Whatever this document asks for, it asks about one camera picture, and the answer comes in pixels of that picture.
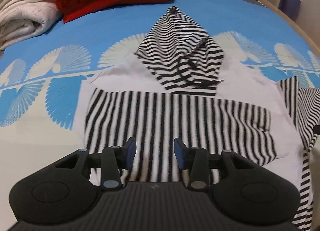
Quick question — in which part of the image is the folded white towel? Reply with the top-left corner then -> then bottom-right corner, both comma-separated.
1,0 -> 61,50

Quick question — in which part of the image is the blue white patterned bed cover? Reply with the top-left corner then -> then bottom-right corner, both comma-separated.
1,0 -> 319,230

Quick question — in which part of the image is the black white striped hooded garment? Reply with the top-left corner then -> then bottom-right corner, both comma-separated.
78,7 -> 319,230

